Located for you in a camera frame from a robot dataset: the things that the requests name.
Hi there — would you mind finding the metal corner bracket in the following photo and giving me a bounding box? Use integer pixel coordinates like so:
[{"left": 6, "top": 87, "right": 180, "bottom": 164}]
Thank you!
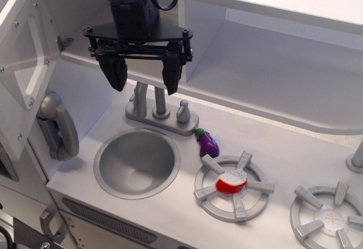
[{"left": 56, "top": 36, "right": 74, "bottom": 53}]

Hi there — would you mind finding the grey oven door handle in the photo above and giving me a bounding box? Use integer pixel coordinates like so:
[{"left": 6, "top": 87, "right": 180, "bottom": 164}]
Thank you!
[{"left": 39, "top": 208, "right": 66, "bottom": 244}]

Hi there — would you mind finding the red white toy slice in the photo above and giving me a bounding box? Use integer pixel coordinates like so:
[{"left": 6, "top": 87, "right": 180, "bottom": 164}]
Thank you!
[{"left": 215, "top": 168, "right": 248, "bottom": 195}]

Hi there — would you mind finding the grey post at right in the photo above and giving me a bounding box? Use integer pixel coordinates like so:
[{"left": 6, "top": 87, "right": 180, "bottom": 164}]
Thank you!
[{"left": 345, "top": 141, "right": 363, "bottom": 174}]

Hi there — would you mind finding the left grey stove burner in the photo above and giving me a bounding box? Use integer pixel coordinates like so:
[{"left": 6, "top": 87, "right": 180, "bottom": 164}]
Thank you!
[{"left": 194, "top": 151, "right": 275, "bottom": 223}]

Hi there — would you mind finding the white microwave door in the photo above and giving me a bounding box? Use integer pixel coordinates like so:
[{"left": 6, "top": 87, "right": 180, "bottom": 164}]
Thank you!
[{"left": 1, "top": 0, "right": 51, "bottom": 161}]

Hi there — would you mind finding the grey vent grille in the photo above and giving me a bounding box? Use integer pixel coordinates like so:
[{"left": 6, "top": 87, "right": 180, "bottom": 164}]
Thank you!
[{"left": 62, "top": 198, "right": 157, "bottom": 244}]

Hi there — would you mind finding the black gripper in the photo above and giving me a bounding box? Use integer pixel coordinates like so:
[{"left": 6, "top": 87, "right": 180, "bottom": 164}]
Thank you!
[{"left": 83, "top": 0, "right": 193, "bottom": 95}]

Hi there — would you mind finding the right grey stove burner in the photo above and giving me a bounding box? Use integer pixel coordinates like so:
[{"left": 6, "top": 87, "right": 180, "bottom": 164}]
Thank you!
[{"left": 290, "top": 182, "right": 362, "bottom": 248}]

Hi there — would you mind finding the round metal sink basin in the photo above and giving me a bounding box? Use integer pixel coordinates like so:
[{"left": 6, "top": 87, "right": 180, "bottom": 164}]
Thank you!
[{"left": 93, "top": 128, "right": 181, "bottom": 200}]

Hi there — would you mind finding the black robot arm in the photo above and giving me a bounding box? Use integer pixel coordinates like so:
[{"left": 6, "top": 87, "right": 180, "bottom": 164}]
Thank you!
[{"left": 83, "top": 0, "right": 193, "bottom": 95}]

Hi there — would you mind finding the white upper shelf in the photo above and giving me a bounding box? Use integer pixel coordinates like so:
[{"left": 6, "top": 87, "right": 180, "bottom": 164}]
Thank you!
[{"left": 59, "top": 0, "right": 363, "bottom": 132}]

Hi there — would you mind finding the grey stove burner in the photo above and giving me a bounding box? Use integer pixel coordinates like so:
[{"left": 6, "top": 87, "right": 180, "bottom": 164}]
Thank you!
[
  {"left": 290, "top": 182, "right": 362, "bottom": 248},
  {"left": 194, "top": 151, "right": 275, "bottom": 223}
]

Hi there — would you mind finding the purple toy eggplant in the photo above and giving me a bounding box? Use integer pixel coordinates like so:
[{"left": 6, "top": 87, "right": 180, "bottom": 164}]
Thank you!
[{"left": 195, "top": 128, "right": 220, "bottom": 158}]

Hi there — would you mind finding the silver toy faucet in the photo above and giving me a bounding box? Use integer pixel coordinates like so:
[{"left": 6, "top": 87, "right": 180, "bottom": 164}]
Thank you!
[{"left": 125, "top": 82, "right": 199, "bottom": 136}]

